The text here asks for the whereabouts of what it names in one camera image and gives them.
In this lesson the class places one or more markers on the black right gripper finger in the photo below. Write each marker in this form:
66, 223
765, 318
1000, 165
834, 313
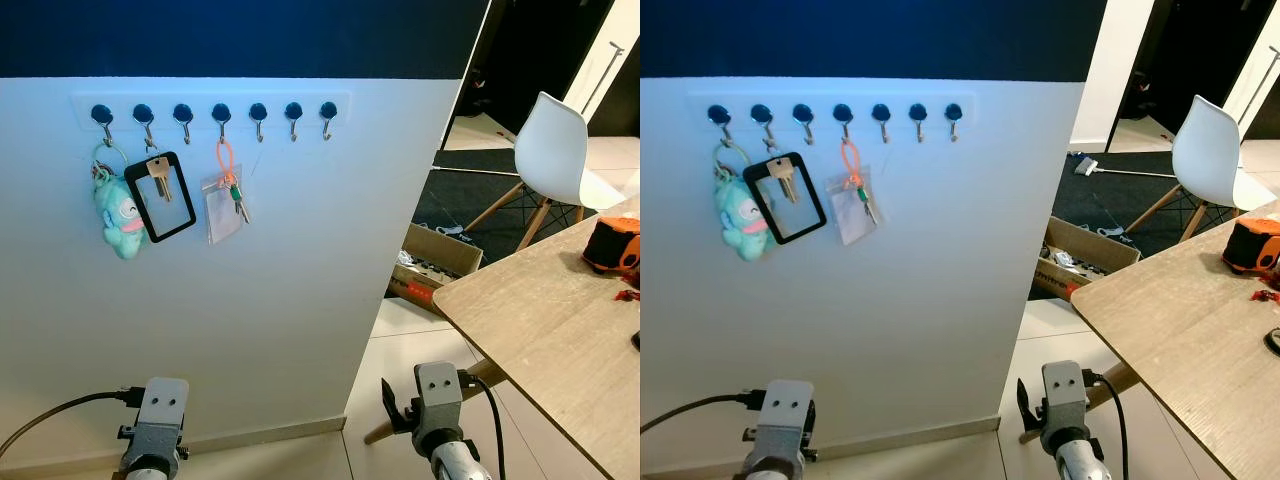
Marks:
1023, 398
389, 398

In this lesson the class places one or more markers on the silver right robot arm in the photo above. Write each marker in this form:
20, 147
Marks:
460, 466
1082, 465

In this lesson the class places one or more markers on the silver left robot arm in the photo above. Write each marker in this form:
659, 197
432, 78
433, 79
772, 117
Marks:
775, 474
150, 470

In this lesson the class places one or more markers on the open cardboard box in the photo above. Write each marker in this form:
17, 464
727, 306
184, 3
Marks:
1100, 250
450, 256

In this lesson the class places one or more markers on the small red item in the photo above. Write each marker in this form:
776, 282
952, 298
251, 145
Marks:
1263, 296
627, 295

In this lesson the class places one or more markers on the dark floor rug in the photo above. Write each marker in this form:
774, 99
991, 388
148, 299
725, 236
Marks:
470, 195
1110, 200

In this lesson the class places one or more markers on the clear plastic pouch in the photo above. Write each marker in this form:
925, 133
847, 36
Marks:
222, 222
850, 222

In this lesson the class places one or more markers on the orange and black case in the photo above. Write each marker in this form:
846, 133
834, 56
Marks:
1250, 246
610, 246

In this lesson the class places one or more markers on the white floor sweeper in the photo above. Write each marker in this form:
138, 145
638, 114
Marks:
1088, 166
480, 173

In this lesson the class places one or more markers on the green headed key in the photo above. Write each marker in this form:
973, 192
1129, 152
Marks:
862, 193
235, 192

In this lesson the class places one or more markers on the silver key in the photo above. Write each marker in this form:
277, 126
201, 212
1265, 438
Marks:
779, 170
158, 168

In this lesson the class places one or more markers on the blue knob metal hook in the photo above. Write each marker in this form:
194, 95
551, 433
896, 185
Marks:
328, 110
258, 111
761, 114
182, 112
718, 114
953, 111
917, 112
843, 113
293, 110
803, 113
880, 112
101, 113
143, 113
221, 112

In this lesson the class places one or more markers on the white chair with wooden legs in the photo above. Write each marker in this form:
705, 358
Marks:
550, 150
1205, 150

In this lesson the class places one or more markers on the black door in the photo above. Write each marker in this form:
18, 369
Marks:
1190, 50
540, 50

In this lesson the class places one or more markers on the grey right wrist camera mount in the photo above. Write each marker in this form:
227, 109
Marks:
437, 386
1063, 386

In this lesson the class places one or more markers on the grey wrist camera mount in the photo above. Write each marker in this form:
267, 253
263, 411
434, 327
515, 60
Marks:
1063, 386
160, 410
785, 412
437, 386

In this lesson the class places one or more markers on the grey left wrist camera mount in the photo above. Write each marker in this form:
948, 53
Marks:
785, 412
160, 410

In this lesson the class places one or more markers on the black card holder frame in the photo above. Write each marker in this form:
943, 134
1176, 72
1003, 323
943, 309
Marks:
812, 191
185, 192

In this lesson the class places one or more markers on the white wall hook rail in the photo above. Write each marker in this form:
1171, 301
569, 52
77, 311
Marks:
200, 98
820, 98

